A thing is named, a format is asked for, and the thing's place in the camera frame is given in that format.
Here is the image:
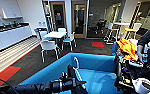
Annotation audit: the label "black cart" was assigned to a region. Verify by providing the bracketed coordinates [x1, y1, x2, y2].
[113, 54, 150, 94]

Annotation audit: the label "white kitchen cabinets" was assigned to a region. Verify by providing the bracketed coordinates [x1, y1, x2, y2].
[0, 0, 24, 20]
[0, 24, 34, 55]

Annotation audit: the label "white lower kitchen cabinets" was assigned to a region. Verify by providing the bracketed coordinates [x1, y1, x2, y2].
[0, 24, 34, 55]

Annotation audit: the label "white round container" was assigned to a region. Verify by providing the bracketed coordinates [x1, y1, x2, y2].
[132, 77, 150, 94]

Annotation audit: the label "white square table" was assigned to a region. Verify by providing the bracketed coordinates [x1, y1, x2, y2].
[43, 31, 67, 40]

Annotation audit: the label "blue sofa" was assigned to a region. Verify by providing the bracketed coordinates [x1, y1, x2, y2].
[19, 52, 126, 94]

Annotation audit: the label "bar stool yellow seat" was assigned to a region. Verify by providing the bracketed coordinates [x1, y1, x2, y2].
[123, 22, 143, 41]

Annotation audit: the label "white bar stool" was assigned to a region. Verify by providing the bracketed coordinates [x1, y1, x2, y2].
[103, 22, 121, 44]

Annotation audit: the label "wooden framed glass door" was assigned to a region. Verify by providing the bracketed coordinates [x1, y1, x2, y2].
[49, 1, 68, 33]
[71, 1, 89, 38]

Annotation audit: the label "white high table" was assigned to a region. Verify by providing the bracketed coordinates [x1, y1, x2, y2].
[112, 21, 131, 42]

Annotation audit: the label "orange cloth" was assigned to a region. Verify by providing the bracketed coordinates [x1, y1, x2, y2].
[116, 37, 139, 62]

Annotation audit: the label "white upper kitchen cabinets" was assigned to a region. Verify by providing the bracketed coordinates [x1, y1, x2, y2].
[0, 0, 24, 20]

